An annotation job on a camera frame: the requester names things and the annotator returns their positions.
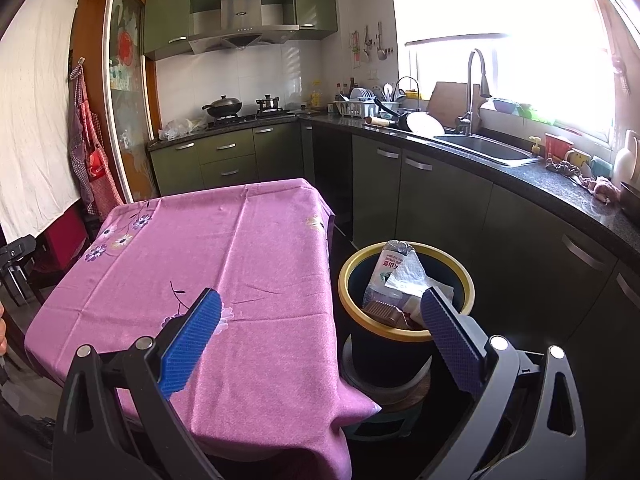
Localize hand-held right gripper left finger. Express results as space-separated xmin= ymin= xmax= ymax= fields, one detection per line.
xmin=52 ymin=287 xmax=224 ymax=480

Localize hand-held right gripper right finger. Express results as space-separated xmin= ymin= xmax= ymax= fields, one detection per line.
xmin=421 ymin=285 xmax=588 ymax=480

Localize small white cardboard box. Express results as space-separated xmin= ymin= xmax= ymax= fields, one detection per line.
xmin=402 ymin=294 xmax=427 ymax=326

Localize dark blue yellow-rimmed bin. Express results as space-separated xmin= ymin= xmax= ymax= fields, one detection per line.
xmin=338 ymin=241 xmax=476 ymax=390

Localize white paper napkin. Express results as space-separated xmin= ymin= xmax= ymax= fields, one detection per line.
xmin=384 ymin=249 xmax=456 ymax=301

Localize clear plastic water bottle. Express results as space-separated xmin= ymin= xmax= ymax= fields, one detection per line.
xmin=367 ymin=240 xmax=416 ymax=306

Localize dark wooden red-seat chair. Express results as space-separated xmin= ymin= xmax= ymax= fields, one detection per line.
xmin=15 ymin=200 xmax=93 ymax=306

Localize white brown round base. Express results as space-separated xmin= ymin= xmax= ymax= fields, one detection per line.
xmin=341 ymin=337 xmax=433 ymax=413

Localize pink floral tablecloth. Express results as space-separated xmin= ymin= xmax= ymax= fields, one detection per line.
xmin=24 ymin=177 xmax=383 ymax=480

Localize teal plastic stool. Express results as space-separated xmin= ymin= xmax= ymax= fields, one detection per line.
xmin=345 ymin=402 xmax=426 ymax=442

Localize purple checked apron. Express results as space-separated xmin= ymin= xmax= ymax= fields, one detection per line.
xmin=69 ymin=80 xmax=96 ymax=206

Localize red checked apron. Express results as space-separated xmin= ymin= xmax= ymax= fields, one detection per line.
xmin=80 ymin=67 xmax=126 ymax=221

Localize white hanging sheet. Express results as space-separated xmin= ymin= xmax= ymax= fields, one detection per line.
xmin=0 ymin=0 xmax=83 ymax=246

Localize green lower kitchen cabinets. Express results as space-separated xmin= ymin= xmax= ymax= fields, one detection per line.
xmin=149 ymin=122 xmax=640 ymax=411

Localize green kitchen cabinets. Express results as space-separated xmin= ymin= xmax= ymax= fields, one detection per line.
xmin=149 ymin=122 xmax=640 ymax=411
xmin=142 ymin=0 xmax=341 ymax=61

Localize black stone countertop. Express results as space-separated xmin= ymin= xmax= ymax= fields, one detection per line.
xmin=147 ymin=110 xmax=640 ymax=266

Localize steel kitchen sink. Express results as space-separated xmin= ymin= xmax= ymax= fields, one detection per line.
xmin=432 ymin=132 xmax=543 ymax=168

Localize glass sliding door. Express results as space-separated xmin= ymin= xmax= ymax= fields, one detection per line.
xmin=102 ymin=0 xmax=161 ymax=206

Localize clear plastic bag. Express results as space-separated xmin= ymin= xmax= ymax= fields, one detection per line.
xmin=159 ymin=117 xmax=208 ymax=141

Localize pink cloth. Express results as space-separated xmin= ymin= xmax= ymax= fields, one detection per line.
xmin=589 ymin=176 xmax=622 ymax=205

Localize white plate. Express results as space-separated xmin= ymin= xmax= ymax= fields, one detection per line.
xmin=405 ymin=111 xmax=445 ymax=137

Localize red white container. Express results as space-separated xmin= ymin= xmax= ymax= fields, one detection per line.
xmin=544 ymin=133 xmax=575 ymax=162

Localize black gas stove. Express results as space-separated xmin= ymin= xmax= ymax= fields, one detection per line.
xmin=205 ymin=107 xmax=301 ymax=128

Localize black frying pan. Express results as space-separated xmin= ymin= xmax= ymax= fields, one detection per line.
xmin=365 ymin=97 xmax=416 ymax=133

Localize black wok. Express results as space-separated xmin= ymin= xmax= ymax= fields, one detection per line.
xmin=201 ymin=94 xmax=244 ymax=120

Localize wooden cutting board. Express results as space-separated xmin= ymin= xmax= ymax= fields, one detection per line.
xmin=427 ymin=81 xmax=473 ymax=128

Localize steel kitchen faucet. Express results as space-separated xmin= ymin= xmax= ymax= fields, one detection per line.
xmin=454 ymin=49 xmax=490 ymax=136

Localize white jug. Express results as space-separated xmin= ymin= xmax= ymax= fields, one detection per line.
xmin=612 ymin=130 xmax=640 ymax=193

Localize white dish rack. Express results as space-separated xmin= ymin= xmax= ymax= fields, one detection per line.
xmin=332 ymin=87 xmax=381 ymax=118

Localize steel range hood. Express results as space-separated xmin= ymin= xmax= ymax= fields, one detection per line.
xmin=187 ymin=0 xmax=301 ymax=56

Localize green upper kitchen cabinets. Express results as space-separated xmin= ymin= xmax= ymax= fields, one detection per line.
xmin=142 ymin=0 xmax=341 ymax=61

